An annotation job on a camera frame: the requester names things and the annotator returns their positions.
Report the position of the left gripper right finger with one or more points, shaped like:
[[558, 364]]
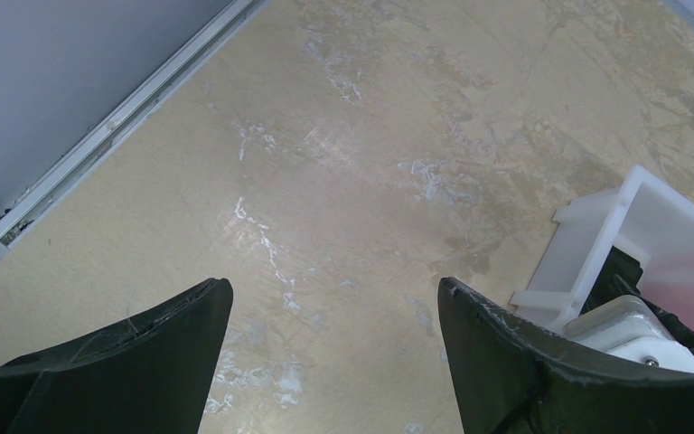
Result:
[[512, 376]]

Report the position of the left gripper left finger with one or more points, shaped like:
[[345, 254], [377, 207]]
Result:
[[148, 373]]

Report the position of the white plastic bin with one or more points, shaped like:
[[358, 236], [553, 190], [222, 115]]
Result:
[[645, 219]]

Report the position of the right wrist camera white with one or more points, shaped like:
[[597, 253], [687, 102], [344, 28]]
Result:
[[626, 328]]

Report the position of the aluminium frame rail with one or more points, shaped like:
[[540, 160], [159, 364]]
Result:
[[77, 76]]

